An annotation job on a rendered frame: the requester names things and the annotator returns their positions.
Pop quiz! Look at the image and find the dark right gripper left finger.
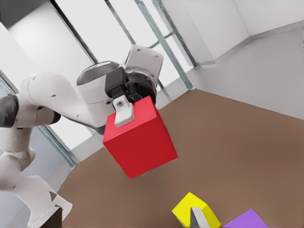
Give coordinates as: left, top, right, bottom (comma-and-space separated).
44, 206, 63, 228

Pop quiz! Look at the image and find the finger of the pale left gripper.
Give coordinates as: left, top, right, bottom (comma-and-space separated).
113, 95, 134, 128

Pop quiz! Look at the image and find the dark frame post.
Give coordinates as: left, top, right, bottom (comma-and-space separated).
105, 0, 137, 46
50, 0, 98, 65

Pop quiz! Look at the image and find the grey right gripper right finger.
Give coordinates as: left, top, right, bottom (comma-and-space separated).
190, 207, 210, 228

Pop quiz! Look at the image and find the red wooden cube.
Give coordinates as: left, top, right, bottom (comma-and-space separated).
102, 95, 178, 180

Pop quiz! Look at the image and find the purple wooden cube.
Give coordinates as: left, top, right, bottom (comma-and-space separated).
222, 208, 269, 228

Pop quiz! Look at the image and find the silver frame crossbar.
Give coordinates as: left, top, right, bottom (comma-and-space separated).
149, 30, 177, 49

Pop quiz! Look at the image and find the yellow wooden cube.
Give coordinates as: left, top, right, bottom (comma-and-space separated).
171, 191, 222, 228

